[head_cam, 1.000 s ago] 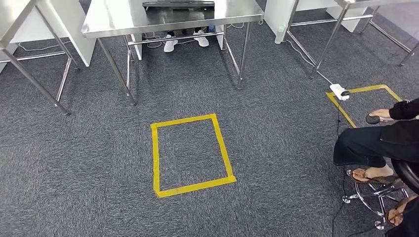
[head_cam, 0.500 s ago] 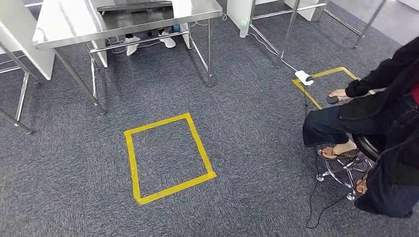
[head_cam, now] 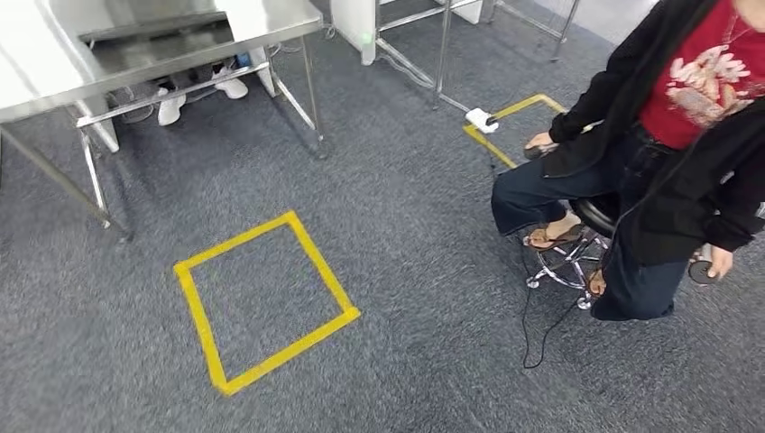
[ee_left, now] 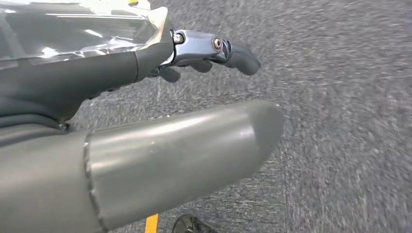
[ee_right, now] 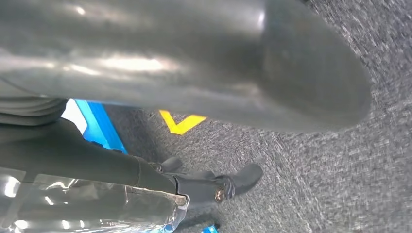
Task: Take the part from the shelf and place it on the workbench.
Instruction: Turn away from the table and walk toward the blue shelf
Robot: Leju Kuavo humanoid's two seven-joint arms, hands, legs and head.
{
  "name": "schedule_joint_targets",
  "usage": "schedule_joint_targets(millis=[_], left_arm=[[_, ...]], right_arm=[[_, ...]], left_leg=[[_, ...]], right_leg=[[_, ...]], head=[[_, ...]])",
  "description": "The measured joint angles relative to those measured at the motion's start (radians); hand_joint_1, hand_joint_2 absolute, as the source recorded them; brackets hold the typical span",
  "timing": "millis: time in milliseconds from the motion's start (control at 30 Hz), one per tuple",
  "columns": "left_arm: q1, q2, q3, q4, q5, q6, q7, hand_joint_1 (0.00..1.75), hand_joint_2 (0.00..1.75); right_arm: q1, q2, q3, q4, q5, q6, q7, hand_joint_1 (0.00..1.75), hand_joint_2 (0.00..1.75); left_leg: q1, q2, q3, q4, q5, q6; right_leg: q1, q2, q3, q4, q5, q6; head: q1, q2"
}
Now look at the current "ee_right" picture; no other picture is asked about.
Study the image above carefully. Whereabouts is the yellow floor tape square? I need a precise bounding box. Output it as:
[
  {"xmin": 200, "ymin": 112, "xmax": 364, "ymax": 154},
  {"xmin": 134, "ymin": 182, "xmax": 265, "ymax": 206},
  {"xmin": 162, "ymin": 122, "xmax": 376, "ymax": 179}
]
[{"xmin": 159, "ymin": 109, "xmax": 207, "ymax": 136}]

